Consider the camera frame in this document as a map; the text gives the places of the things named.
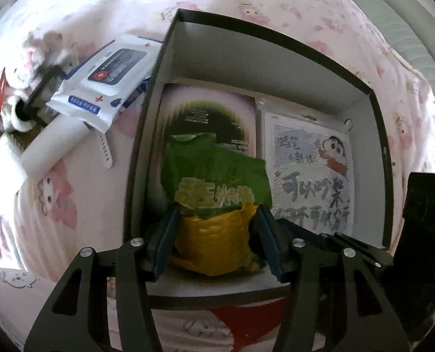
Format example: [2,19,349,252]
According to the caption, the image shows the green yellow snack bag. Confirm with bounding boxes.
[161,132,273,276]

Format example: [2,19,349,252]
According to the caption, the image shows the cartoon printed packet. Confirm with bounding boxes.
[256,97,355,237]

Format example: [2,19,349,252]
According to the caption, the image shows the pink printed blanket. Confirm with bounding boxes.
[0,0,435,352]

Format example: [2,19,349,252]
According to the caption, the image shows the black cardboard box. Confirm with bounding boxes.
[123,8,394,310]

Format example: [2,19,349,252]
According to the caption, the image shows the white spiral notebook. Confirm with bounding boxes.
[0,134,30,195]

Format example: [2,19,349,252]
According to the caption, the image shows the pink plush toy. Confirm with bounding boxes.
[1,31,82,133]

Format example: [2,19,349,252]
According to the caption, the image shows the wet wipes pack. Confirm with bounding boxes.
[46,35,164,133]

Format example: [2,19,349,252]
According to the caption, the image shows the grey padded headboard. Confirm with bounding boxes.
[335,0,435,114]

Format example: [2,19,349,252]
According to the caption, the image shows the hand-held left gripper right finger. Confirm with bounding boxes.
[250,203,410,352]

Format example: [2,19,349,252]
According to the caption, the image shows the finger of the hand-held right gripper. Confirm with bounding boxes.
[276,217,394,268]

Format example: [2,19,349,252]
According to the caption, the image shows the small black open box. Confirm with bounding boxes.
[23,65,66,121]

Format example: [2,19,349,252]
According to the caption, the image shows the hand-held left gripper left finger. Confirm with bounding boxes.
[24,205,181,352]

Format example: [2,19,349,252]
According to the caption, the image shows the white watch strap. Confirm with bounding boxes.
[98,131,114,170]

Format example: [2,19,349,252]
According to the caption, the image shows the white paper roll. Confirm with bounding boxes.
[21,117,93,177]

